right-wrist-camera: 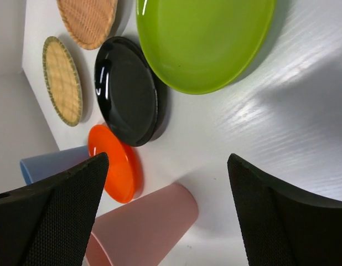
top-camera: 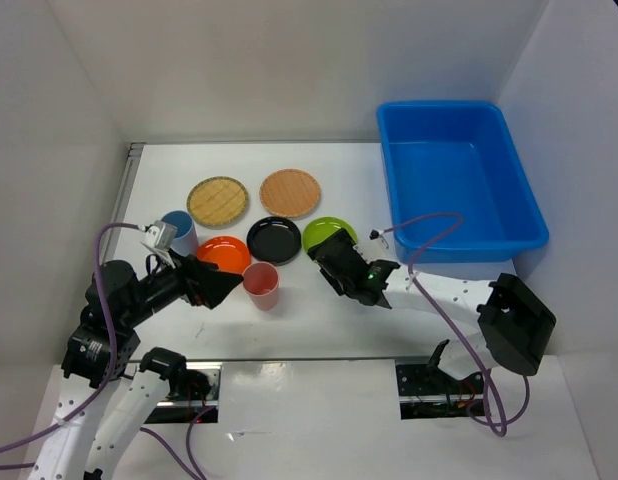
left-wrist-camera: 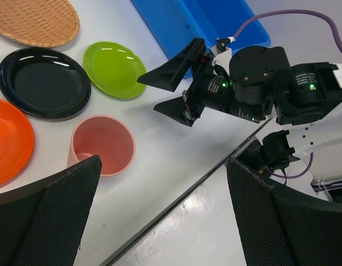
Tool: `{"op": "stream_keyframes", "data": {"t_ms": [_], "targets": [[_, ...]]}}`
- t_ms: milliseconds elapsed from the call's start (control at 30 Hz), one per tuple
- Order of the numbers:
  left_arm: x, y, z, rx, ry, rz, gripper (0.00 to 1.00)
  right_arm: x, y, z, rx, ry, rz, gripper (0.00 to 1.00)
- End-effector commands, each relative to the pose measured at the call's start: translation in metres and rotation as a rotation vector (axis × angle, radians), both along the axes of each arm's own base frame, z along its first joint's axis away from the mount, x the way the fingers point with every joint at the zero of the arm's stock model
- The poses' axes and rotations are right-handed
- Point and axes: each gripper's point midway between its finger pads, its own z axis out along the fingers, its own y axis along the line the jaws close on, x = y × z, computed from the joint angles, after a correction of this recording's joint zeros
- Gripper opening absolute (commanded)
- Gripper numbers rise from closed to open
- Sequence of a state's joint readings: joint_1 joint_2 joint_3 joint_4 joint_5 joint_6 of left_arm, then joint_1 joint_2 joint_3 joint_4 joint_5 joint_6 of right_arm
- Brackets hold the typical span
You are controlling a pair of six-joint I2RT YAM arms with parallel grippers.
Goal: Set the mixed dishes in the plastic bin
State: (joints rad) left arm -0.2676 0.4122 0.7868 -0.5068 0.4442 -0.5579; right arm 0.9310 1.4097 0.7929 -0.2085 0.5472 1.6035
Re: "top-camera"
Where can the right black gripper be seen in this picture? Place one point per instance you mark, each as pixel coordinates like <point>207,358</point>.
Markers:
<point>342,235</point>

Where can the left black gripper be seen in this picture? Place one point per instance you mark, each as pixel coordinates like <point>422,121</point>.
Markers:
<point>201,281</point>

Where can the green plastic plate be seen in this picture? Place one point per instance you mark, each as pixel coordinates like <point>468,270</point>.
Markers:
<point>320,229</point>

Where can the brown woven bamboo tray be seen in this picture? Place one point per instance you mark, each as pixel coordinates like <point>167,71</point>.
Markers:
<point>289,193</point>

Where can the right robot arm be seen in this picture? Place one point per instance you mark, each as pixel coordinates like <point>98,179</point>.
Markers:
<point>513,326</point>

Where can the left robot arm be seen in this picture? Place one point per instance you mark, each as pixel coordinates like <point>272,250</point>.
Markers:
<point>89,439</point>

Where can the blue plastic bin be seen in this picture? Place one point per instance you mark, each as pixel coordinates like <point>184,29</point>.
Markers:
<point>448,161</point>

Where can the orange plastic plate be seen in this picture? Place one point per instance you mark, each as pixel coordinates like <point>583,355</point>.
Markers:
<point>229,253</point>

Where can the blue plastic cup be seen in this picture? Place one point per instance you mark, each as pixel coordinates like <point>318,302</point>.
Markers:
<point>185,241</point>

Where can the pink plastic cup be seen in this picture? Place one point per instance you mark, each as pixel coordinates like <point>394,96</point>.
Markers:
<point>261,282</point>

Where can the black plastic plate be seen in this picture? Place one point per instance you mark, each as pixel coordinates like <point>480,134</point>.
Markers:
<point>275,240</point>

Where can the green-rimmed bamboo tray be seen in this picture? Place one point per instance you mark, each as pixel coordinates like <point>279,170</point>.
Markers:
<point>217,201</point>

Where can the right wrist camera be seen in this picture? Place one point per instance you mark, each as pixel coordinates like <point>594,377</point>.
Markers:
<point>378,238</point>

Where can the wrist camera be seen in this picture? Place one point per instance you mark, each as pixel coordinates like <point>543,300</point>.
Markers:
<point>159,235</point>
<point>378,238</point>

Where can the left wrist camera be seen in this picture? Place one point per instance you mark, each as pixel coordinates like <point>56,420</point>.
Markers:
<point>159,235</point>

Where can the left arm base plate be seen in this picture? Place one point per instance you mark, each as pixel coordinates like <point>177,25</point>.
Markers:
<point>197,399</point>

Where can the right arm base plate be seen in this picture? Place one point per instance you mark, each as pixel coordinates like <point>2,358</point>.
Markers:
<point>428,393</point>

